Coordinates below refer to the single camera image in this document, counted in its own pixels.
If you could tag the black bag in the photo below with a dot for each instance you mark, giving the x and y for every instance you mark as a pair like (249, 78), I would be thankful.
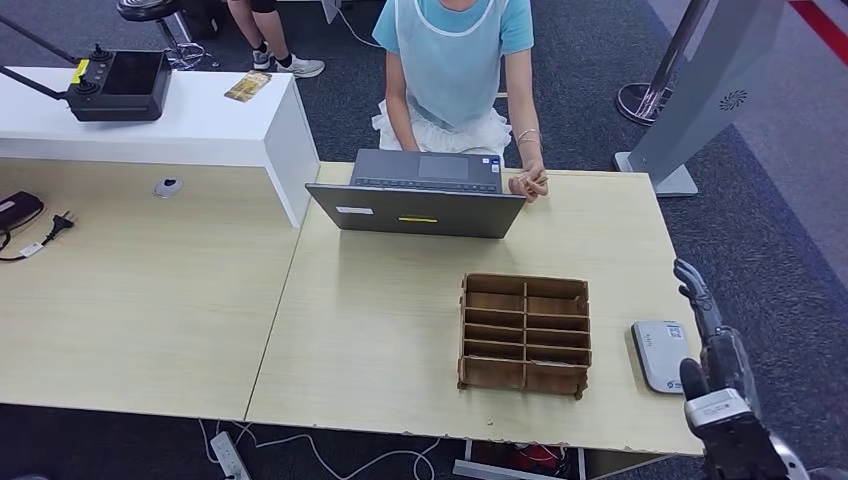
(202, 16)

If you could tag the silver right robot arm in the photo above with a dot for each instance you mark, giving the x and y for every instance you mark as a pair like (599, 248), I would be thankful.
(792, 464)

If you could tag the person's right forearm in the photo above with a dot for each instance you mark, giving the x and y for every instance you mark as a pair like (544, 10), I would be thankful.
(399, 126)

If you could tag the black joystick remote controller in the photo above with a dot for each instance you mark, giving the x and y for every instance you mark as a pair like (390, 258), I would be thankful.
(126, 94)

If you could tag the grey laptop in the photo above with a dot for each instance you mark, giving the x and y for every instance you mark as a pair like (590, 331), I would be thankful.
(424, 212)

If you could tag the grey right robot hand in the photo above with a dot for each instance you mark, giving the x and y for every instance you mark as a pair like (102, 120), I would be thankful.
(729, 364)

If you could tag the chrome stanchion pole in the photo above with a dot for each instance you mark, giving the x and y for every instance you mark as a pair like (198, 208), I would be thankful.
(636, 106)

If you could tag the grey kiosk stand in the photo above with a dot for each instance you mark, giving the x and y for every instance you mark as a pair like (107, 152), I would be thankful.
(715, 79)

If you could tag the white power strip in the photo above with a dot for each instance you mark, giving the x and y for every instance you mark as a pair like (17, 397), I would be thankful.
(228, 456)

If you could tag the grey round desk grommet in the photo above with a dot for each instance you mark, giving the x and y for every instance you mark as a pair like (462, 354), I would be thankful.
(167, 188)

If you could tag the grey metal bar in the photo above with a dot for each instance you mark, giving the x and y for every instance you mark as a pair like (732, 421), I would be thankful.
(490, 472)

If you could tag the person's left hand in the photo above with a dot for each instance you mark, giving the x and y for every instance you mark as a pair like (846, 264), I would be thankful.
(532, 191)

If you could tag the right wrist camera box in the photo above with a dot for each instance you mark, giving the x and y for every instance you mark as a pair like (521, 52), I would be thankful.
(735, 444)

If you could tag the person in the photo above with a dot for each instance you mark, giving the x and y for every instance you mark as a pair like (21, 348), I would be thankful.
(265, 33)
(450, 66)

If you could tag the person's left forearm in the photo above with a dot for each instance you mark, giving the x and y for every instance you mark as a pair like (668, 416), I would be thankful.
(523, 112)

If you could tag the wooden compartment organiser box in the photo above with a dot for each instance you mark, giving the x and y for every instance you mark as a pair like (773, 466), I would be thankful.
(493, 374)

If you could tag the black controller antenna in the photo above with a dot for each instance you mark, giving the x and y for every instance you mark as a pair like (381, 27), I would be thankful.
(40, 41)
(33, 83)

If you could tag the white raised counter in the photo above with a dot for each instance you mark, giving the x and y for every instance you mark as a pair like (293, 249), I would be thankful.
(199, 126)

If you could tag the black stool with chrome base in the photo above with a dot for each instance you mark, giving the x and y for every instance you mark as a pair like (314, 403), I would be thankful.
(146, 9)

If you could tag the white card reader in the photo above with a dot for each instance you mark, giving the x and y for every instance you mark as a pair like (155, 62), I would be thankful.
(659, 358)

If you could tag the red object under desk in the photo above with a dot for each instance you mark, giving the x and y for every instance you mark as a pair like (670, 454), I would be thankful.
(536, 458)

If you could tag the gold printed card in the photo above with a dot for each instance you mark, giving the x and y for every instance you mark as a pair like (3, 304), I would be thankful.
(248, 87)

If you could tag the black power adapter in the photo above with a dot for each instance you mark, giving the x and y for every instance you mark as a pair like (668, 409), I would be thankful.
(16, 210)

